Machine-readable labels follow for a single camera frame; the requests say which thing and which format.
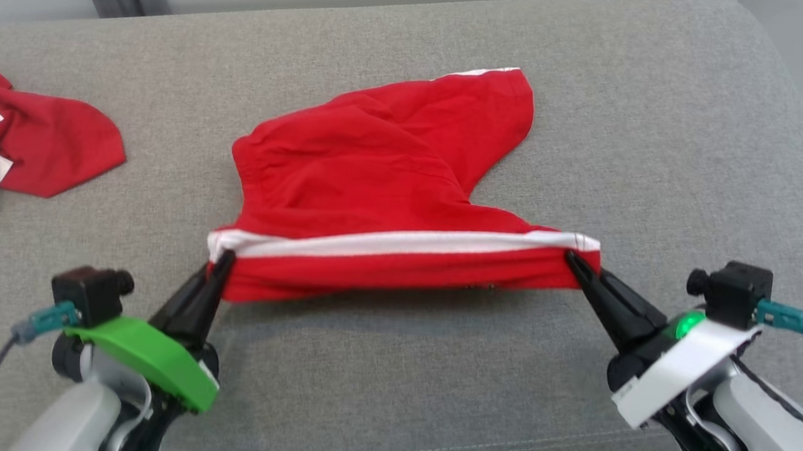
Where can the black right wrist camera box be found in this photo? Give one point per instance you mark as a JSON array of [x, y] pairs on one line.
[[740, 291]]

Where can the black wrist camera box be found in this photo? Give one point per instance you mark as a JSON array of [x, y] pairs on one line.
[[84, 294], [740, 291]]

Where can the red jersey with white sleeves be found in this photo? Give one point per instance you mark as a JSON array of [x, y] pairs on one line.
[[56, 148]]

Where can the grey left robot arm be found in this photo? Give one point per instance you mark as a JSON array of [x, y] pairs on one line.
[[71, 422]]

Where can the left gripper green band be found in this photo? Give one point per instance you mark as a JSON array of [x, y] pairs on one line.
[[147, 356]]

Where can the red shorts with white stripe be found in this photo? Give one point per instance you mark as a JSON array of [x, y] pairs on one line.
[[377, 166]]

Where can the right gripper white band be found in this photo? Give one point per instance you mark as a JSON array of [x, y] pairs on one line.
[[677, 369]]

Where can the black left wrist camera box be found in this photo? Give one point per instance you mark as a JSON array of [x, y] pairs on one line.
[[84, 294]]

